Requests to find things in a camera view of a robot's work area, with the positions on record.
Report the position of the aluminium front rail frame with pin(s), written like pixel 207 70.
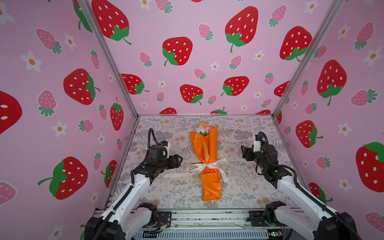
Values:
pixel 212 225

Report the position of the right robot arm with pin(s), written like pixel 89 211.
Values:
pixel 317 220

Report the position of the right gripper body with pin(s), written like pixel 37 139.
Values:
pixel 257 157

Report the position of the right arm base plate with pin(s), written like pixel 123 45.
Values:
pixel 258 219

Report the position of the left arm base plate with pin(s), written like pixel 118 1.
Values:
pixel 163 218

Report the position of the pink fake rose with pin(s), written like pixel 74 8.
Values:
pixel 210 129

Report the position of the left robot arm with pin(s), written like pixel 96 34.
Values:
pixel 116 223

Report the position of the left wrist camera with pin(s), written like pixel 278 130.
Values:
pixel 165 144

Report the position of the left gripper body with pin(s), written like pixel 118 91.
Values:
pixel 163 165

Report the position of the orange wrapping paper sheet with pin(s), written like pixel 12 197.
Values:
pixel 206 149

